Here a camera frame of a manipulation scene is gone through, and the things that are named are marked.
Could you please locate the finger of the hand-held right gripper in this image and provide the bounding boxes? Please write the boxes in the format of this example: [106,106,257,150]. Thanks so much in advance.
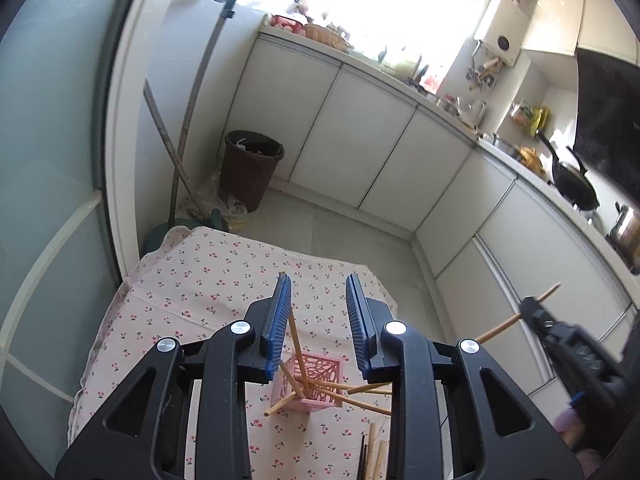
[520,297,558,337]

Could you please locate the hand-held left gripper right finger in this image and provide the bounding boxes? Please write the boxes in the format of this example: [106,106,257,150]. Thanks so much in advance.
[345,272,583,480]

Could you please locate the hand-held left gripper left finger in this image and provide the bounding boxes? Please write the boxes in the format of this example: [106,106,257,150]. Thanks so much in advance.
[55,272,293,480]

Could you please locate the pile of wooden chopsticks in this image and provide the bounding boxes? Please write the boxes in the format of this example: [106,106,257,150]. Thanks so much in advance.
[264,316,393,480]

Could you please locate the long wooden chopstick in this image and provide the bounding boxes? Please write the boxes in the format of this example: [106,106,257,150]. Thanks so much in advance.
[474,282,562,343]

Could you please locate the pink perforated plastic basket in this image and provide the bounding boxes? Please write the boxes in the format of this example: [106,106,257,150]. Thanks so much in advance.
[270,352,348,413]

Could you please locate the person's right hand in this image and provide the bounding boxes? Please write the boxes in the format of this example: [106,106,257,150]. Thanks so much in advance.
[554,405,603,480]

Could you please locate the cherry print tablecloth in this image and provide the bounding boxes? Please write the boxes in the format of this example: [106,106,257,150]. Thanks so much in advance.
[67,225,401,480]

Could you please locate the clear plastic bag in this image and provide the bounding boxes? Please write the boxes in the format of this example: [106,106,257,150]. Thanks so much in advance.
[192,170,248,233]

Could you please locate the stainless steel pot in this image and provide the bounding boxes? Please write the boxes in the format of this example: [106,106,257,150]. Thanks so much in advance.
[606,202,640,276]

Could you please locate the white kitchen countertop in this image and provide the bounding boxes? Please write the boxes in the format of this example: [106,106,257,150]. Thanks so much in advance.
[257,20,640,276]

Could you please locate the black wok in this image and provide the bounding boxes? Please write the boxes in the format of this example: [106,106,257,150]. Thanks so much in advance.
[536,130,601,211]

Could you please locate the brown plastic trash bin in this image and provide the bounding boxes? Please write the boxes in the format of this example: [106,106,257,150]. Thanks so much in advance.
[218,130,286,213]

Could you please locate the green dustpan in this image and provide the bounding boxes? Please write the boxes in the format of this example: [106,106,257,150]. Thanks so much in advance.
[141,209,231,256]

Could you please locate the yellow lidded small pot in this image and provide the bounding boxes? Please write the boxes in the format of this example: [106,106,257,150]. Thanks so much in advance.
[517,146,546,173]

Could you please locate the white kitchen base cabinets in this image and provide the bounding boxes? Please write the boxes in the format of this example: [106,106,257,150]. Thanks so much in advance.
[230,30,640,411]

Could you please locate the steel bowl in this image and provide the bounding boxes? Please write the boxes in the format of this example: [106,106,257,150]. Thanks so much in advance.
[492,132,523,156]

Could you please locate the black range hood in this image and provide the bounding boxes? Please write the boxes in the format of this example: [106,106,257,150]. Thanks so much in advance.
[572,45,640,191]

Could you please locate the white kettle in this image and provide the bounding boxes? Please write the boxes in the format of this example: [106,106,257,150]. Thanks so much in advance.
[465,99,488,128]

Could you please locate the wooden broom stick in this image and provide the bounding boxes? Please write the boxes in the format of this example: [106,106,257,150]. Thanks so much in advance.
[143,80,201,216]

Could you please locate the water heater pipes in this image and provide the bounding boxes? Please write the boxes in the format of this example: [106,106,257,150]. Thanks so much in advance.
[465,55,501,93]

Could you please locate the red label bottle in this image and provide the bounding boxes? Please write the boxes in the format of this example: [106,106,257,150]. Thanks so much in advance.
[420,65,446,95]

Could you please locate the white plastic container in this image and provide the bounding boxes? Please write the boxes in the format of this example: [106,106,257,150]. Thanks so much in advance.
[382,55,421,78]

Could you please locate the white gas water heater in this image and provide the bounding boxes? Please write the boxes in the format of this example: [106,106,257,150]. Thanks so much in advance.
[474,0,531,68]

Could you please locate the wicker basket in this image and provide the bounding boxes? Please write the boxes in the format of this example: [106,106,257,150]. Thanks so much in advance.
[304,22,353,51]

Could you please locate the small pink counter basket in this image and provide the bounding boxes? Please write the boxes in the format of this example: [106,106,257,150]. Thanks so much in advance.
[267,14,307,36]

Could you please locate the frosted glass sliding door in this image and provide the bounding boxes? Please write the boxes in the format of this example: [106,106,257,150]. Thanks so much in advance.
[0,0,151,480]

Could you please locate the bright window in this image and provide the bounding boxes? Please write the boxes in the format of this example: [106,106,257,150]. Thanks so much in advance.
[190,0,493,96]

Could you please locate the wall rack with yellow packets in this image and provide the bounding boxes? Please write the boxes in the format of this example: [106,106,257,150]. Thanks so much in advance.
[507,101,551,137]

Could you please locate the grey mop handle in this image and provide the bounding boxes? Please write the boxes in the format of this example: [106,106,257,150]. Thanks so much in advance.
[169,0,241,226]

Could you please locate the white upper wall cabinet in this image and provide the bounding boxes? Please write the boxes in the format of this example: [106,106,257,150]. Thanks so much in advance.
[520,0,640,68]

